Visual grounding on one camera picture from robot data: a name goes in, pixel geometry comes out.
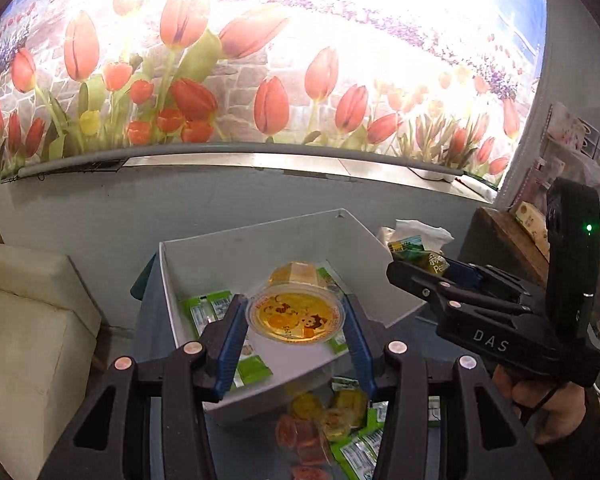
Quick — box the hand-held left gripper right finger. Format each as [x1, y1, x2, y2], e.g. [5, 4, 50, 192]
[342, 294, 556, 480]

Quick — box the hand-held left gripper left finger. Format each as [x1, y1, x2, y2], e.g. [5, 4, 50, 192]
[37, 292, 251, 480]

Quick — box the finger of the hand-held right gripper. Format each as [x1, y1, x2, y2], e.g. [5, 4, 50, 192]
[386, 259, 523, 323]
[442, 260, 528, 307]

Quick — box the green pea snack packet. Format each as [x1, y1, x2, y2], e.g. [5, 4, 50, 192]
[387, 235, 451, 276]

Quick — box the yellow biscuit packet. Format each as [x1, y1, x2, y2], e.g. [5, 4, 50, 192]
[330, 387, 368, 416]

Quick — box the yellow jelly cup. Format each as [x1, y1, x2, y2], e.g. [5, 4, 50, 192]
[320, 407, 353, 443]
[290, 392, 323, 421]
[246, 261, 347, 343]

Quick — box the white cardboard box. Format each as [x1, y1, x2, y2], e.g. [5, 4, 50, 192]
[159, 208, 423, 426]

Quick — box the person's right hand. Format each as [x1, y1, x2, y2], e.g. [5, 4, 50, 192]
[492, 364, 588, 447]

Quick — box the green wafer packet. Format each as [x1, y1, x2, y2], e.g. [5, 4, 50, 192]
[367, 395, 442, 428]
[330, 427, 386, 480]
[232, 335, 274, 389]
[317, 265, 353, 356]
[180, 292, 233, 341]

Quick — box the dark wooden cabinet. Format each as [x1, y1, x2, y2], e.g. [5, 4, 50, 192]
[472, 207, 551, 286]

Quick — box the white tissue pack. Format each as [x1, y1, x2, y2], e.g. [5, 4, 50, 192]
[377, 219, 453, 257]

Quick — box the cream snack box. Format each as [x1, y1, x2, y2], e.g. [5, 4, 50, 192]
[512, 200, 551, 257]

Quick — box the metal window sill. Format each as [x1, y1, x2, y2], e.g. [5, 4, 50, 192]
[125, 152, 496, 202]

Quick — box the floral print packaging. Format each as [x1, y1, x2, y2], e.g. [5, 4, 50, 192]
[535, 102, 600, 201]

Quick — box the white sofa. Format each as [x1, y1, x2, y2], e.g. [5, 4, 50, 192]
[0, 242, 103, 461]

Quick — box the tulip print roller blind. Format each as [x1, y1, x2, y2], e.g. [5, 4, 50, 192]
[0, 0, 551, 206]

